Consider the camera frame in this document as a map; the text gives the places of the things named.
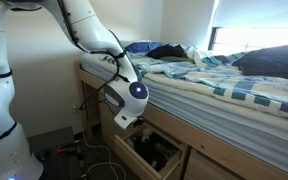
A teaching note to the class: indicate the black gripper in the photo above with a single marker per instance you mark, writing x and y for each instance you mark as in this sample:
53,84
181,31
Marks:
139,121

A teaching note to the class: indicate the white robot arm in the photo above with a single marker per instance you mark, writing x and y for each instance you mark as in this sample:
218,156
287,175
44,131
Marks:
81,25

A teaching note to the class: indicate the black socks in drawer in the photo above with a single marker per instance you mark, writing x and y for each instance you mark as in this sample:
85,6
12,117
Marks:
156,151

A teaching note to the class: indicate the open wooden drawer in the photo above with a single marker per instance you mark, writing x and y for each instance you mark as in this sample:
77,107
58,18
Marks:
139,166

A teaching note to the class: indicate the large wooden drawer front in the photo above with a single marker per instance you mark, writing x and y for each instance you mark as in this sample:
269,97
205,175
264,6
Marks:
200,167

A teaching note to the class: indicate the white rolled sock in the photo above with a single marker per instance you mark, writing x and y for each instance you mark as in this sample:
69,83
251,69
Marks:
146,133

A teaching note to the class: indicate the blue pillow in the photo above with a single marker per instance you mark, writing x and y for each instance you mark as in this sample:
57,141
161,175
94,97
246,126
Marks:
142,47

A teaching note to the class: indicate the dark navy garment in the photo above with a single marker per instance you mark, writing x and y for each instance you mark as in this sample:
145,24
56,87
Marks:
166,51

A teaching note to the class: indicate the blue striped duvet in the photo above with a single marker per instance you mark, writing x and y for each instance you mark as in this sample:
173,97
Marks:
204,72

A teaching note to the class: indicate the window with white blind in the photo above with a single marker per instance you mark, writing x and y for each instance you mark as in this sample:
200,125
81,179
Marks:
244,25

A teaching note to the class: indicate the light blue mattress sheet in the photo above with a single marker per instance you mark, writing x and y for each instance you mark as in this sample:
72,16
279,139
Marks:
240,122

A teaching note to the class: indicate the dark purple garment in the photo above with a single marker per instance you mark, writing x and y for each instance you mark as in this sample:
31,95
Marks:
265,62

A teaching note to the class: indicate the wooden bed frame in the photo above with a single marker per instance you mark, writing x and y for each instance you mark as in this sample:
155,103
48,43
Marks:
252,144

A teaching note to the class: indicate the red handled clamp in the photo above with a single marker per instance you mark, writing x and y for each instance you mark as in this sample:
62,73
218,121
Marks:
69,148

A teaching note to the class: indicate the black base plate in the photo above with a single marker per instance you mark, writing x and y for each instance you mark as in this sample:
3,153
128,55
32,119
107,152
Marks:
56,166

